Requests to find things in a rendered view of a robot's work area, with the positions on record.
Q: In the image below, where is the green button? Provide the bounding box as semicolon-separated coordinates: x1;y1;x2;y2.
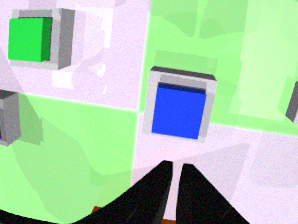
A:
8;8;76;71

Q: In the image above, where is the purple button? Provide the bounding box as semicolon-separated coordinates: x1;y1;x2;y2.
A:
0;89;21;147

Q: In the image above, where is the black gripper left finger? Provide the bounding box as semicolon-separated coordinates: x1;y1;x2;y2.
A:
0;160;173;224

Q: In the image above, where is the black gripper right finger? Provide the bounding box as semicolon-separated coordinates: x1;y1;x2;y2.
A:
176;164;250;224

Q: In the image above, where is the blue button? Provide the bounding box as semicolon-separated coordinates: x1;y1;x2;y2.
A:
142;67;218;143

